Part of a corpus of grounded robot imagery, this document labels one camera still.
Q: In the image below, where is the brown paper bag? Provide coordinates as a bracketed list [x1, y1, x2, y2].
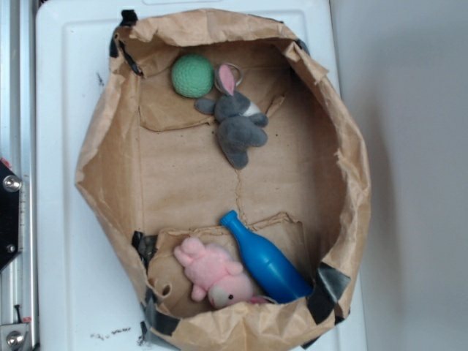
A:
[75, 9, 371, 350]

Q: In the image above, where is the white plastic tray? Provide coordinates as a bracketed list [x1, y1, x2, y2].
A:
[34, 0, 369, 351]

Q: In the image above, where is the blue plastic bottle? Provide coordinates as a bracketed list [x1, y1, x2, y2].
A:
[220, 211, 313, 303]

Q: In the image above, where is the grey plush bunny keychain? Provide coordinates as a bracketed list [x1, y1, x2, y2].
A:
[195, 64, 268, 170]

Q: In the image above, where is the aluminium frame rail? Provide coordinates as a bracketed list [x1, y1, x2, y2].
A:
[1, 1, 40, 350]

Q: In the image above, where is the pink plush pig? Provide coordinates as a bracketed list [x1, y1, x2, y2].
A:
[173, 237, 273, 309]

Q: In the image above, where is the green crocheted ball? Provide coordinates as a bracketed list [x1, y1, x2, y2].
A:
[171, 53, 214, 98]

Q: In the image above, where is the black mounting plate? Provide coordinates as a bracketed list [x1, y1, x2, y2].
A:
[1, 157, 22, 272]

